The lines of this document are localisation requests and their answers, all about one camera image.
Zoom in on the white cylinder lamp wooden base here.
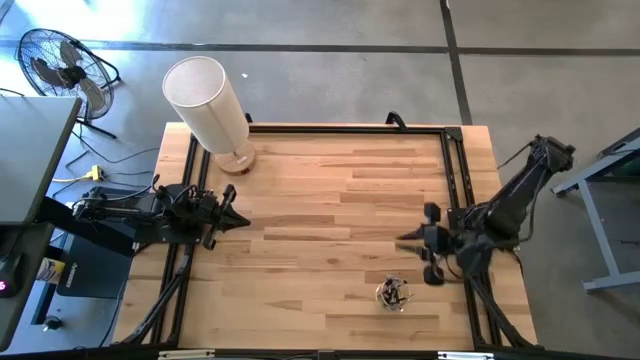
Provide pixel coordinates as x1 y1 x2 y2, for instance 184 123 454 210
161 55 258 176

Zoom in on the black floor cable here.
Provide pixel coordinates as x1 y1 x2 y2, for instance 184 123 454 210
71 123 162 165

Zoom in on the clear glass cup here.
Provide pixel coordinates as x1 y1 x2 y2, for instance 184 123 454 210
375 275 414 313

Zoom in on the black floor fan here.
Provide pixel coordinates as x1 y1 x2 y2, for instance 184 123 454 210
16 27 122 140

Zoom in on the grey metal table frame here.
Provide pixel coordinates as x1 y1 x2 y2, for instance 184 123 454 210
551 127 640 294

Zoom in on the grey desk top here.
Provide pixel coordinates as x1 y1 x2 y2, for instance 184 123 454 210
0 94 84 227

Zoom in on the black computer case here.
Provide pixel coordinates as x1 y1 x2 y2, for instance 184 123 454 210
56 233 135 300

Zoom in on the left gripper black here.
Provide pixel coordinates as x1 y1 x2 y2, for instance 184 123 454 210
198 183 252 251

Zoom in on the black desk support beam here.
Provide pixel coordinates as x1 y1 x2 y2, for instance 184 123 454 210
37 196 137 259

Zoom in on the white yellow labelled container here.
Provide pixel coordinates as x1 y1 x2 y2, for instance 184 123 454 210
36 256 67 286

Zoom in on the silver metal bracket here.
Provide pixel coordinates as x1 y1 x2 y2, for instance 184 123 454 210
438 351 496 360
158 349 217 360

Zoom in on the dark grey desk surface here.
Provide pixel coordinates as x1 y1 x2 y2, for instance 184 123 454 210
0 222 56 352

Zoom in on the black computer mouse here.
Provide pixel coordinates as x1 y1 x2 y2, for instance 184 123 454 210
0 251 26 300

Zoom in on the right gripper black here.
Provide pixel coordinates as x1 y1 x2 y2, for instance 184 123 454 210
394 201 455 287

